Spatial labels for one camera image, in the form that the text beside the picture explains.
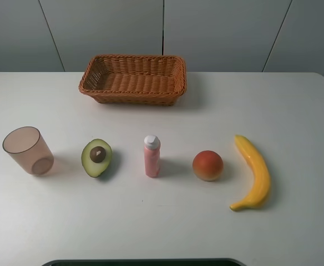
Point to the yellow banana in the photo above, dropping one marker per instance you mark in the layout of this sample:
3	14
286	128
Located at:
261	188

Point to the brown wicker basket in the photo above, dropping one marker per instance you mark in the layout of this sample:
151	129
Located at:
135	79

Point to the pink bottle with white cap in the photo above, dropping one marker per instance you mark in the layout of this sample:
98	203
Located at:
152	155

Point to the red orange peach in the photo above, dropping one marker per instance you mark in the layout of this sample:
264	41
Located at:
208	166

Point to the halved avocado with pit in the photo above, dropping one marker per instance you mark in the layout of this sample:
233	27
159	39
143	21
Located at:
96	157

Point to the translucent pink plastic cup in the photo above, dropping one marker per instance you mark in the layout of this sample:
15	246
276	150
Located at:
28	148

